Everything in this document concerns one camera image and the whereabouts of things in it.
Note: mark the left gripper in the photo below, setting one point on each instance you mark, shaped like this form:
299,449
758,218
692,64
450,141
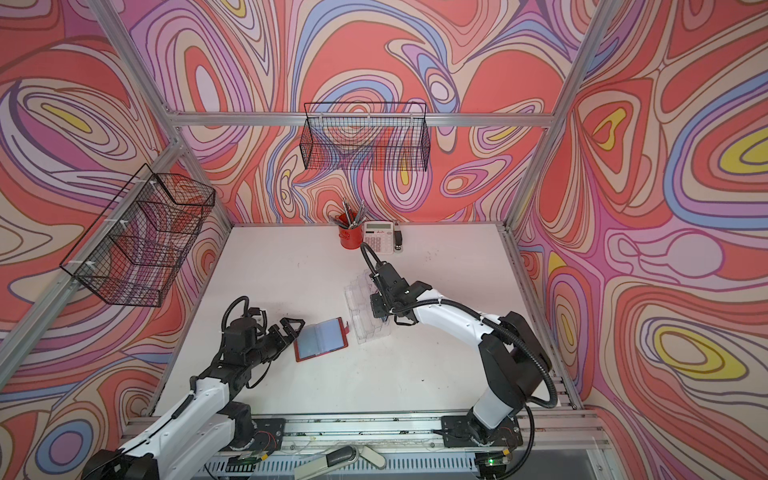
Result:
280,339

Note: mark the back wire basket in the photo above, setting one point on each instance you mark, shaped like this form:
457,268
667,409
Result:
367,136

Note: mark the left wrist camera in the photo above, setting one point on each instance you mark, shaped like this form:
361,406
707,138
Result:
254,321

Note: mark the wire basket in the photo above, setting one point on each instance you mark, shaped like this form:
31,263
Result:
134,258
367,136

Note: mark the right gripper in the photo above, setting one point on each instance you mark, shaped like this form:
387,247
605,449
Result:
377,299

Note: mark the left wire basket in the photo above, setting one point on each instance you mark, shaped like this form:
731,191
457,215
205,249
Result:
134,258

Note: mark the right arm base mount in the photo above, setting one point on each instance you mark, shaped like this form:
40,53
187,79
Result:
464,431

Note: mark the black stapler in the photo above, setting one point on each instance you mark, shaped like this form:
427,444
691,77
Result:
397,238

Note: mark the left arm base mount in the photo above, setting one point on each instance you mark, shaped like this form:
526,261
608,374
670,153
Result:
267,437

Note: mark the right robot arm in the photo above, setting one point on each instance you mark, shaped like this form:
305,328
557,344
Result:
516,367

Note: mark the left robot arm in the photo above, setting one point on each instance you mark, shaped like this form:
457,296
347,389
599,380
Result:
209,418

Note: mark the red pen cup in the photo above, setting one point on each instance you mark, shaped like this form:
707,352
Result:
350,238

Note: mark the white pink calculator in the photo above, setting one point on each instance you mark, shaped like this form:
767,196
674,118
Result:
379,235

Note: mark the grey handheld device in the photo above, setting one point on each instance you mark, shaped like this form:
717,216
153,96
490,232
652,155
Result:
338,459

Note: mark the red leather card holder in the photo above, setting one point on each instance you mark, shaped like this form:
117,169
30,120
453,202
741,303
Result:
334,336

